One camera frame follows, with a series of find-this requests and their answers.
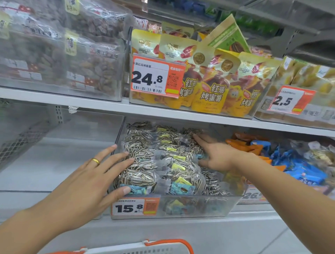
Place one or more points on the person's left hand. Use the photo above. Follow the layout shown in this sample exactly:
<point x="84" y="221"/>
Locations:
<point x="78" y="193"/>

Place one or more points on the person's right hand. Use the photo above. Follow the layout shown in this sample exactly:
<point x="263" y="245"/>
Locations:
<point x="222" y="157"/>

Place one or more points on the sunflower seed packets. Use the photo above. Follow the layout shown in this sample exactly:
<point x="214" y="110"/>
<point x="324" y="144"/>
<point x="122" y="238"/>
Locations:
<point x="141" y="146"/>

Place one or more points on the white store shelf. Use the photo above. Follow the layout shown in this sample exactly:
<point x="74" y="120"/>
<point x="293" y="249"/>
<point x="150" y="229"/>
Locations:
<point x="157" y="111"/>

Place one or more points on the white orange shopping basket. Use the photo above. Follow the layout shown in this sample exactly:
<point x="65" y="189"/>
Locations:
<point x="157" y="248"/>

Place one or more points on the person's right forearm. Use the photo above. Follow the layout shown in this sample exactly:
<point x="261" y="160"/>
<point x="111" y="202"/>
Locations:
<point x="288" y="199"/>

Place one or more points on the bin of yellow snacks 2.5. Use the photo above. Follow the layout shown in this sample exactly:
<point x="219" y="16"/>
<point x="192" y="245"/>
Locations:
<point x="308" y="78"/>

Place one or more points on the empty clear plastic bin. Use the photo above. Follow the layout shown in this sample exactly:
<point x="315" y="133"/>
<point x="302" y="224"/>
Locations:
<point x="65" y="157"/>

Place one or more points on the orange white price tag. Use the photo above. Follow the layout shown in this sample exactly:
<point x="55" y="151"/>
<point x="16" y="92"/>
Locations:
<point x="285" y="100"/>
<point x="125" y="208"/>
<point x="149" y="76"/>
<point x="251" y="195"/>

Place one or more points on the stack of yellow snack bags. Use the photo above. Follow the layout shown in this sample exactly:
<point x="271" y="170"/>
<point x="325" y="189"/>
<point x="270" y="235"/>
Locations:
<point x="209" y="99"/>

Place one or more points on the white paper scrap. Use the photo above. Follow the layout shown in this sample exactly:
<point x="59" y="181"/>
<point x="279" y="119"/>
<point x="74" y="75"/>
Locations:
<point x="73" y="109"/>

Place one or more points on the pile of white popcorn bags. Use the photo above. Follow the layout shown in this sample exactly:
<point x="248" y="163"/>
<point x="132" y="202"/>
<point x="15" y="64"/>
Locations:
<point x="319" y="154"/>

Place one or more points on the orange and blue snack packets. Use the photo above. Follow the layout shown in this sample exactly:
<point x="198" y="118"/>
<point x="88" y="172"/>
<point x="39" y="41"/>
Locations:
<point x="324" y="189"/>

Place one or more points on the green beige snack bag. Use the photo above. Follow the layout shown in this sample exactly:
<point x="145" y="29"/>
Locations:
<point x="225" y="34"/>

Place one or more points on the clear bin of nut bags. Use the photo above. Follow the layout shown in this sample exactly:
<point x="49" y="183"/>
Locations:
<point x="91" y="70"/>

